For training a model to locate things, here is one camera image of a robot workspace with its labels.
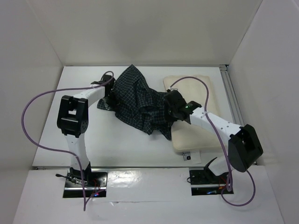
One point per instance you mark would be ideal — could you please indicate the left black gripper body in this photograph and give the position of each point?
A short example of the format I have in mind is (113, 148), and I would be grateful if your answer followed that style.
(111, 101)

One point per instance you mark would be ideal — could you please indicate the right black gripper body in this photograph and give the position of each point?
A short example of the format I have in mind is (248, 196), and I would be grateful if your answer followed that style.
(170, 102)

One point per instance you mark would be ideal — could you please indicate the dark plaid pillowcase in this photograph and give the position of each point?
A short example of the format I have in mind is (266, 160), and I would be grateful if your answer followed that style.
(139, 105)

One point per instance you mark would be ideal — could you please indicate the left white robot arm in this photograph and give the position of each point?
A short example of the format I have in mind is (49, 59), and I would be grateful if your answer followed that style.
(73, 121)

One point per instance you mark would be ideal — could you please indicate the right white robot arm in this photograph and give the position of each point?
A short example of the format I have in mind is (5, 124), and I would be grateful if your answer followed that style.
(240, 144)

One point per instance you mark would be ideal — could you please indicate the white pillow care label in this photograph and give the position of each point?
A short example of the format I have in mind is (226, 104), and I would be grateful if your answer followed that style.
(193, 157)

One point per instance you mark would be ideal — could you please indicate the aluminium rail right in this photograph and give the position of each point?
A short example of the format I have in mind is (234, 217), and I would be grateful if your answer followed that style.
(232, 100)

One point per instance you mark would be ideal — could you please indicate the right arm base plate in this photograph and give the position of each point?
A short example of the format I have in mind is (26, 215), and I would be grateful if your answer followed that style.
(204, 182)

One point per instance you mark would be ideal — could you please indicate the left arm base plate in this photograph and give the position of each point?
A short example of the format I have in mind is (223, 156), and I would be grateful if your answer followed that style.
(96, 185)

